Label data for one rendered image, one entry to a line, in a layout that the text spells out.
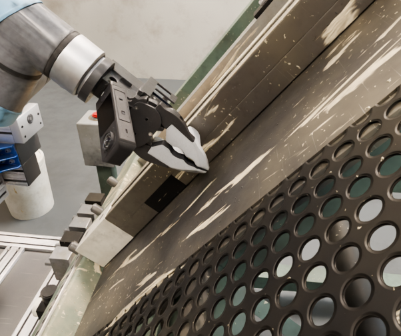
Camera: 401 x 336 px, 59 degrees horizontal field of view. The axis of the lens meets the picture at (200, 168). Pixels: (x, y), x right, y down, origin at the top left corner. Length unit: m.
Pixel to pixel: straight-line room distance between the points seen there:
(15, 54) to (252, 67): 0.31
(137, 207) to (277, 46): 0.37
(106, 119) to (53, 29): 0.13
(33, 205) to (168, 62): 2.68
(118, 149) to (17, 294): 1.39
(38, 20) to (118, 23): 4.03
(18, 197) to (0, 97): 1.83
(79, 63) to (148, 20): 3.94
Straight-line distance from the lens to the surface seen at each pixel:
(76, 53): 0.51
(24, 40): 0.52
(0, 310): 1.75
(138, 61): 4.59
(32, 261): 1.89
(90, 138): 1.35
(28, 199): 2.38
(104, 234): 0.75
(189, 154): 0.52
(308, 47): 0.52
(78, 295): 0.77
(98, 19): 4.62
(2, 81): 0.56
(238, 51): 0.93
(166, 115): 0.49
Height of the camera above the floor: 1.48
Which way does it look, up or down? 33 degrees down
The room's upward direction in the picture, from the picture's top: straight up
